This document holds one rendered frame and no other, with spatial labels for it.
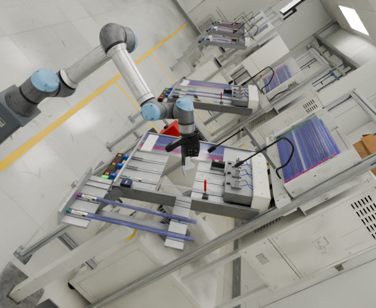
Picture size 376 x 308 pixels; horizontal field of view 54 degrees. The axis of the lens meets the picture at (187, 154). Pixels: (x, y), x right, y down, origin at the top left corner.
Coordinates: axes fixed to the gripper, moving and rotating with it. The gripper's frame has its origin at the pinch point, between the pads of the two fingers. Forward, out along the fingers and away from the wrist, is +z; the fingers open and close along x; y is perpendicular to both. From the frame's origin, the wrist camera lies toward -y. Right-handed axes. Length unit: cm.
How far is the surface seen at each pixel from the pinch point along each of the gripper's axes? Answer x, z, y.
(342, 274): 89, 145, 107
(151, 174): 8.5, 7.0, -19.8
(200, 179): 12.0, 11.9, 5.3
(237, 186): -1.0, 8.5, 24.7
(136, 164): 15.9, 4.9, -30.1
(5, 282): -31, 47, -91
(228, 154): 49, 15, 19
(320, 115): 49, -9, 71
